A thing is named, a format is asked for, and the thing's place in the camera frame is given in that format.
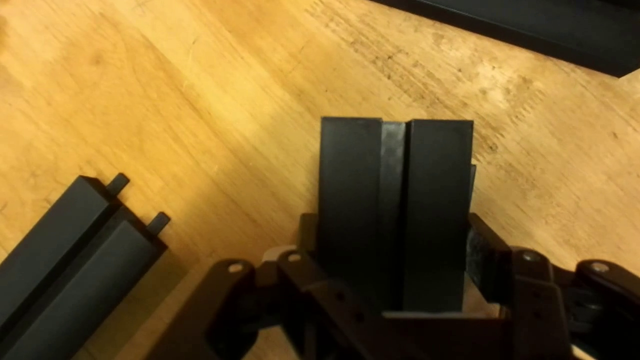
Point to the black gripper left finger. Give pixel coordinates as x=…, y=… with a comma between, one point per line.
x=227, y=292

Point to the black grooved pad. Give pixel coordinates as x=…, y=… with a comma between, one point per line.
x=72, y=281
x=352, y=201
x=532, y=26

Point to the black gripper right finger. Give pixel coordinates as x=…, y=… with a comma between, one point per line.
x=532, y=300

